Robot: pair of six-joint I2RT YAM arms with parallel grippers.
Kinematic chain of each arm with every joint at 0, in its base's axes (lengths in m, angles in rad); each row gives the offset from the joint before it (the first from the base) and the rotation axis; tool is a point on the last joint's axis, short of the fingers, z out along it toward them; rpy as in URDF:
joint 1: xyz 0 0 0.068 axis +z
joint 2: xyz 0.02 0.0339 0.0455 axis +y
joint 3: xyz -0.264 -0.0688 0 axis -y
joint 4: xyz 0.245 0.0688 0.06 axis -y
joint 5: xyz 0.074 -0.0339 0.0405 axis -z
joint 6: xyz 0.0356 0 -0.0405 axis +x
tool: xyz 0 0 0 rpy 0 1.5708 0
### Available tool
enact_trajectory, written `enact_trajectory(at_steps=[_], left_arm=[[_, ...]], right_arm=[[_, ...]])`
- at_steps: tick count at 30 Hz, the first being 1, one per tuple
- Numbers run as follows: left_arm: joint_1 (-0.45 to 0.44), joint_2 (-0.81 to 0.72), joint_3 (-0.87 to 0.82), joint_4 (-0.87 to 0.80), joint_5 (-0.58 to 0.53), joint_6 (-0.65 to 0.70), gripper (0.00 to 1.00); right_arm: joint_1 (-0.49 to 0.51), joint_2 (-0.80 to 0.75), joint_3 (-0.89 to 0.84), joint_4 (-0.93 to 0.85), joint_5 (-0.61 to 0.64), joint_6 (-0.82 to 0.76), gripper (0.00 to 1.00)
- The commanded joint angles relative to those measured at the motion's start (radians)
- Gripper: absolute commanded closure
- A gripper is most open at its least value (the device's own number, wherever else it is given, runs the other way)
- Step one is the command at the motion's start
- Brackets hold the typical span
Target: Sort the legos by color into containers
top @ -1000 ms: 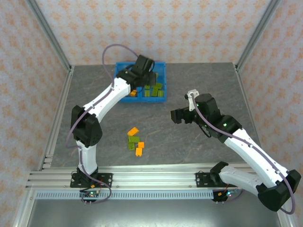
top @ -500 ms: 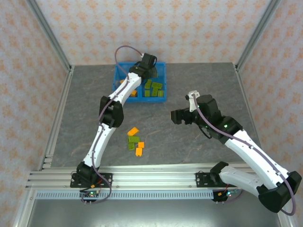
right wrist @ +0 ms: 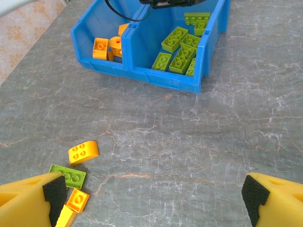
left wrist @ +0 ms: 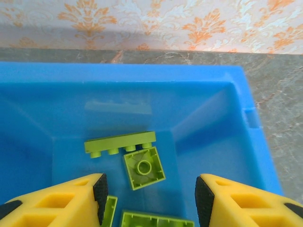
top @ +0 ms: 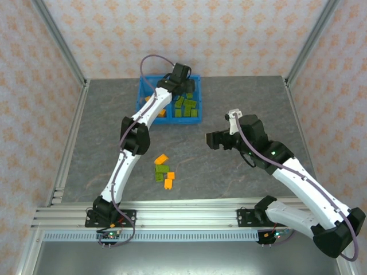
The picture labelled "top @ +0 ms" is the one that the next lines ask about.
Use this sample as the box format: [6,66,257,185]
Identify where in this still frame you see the blue plastic bin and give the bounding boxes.
[135,74,174,127]
[171,73,203,125]

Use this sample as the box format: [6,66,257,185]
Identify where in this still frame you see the small controller circuit board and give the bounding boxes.
[257,229,290,246]
[96,229,123,248]

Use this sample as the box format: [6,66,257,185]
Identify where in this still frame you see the grey metal panel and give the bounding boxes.
[31,242,345,275]

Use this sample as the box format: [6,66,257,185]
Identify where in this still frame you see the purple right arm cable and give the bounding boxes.
[234,113,360,262]

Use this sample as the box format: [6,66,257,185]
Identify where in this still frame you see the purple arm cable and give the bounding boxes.
[234,113,360,262]
[97,54,176,249]

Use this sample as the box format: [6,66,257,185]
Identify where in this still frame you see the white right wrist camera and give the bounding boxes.
[224,108,244,127]

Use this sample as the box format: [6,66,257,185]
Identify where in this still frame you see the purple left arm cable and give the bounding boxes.
[97,54,176,249]

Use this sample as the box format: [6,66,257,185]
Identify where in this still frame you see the aluminium table side rail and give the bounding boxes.
[283,76,323,195]
[47,79,91,207]

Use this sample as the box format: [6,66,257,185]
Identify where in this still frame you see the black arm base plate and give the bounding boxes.
[236,208,276,229]
[85,209,137,228]

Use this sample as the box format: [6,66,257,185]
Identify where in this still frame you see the aluminium mounting rail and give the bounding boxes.
[30,200,344,231]

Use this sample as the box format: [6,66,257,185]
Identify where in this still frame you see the grey slotted cable duct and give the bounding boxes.
[42,231,290,243]

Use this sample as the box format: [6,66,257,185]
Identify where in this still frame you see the aluminium frame post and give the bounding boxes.
[335,252,358,275]
[15,229,44,275]
[285,0,342,87]
[30,0,88,87]

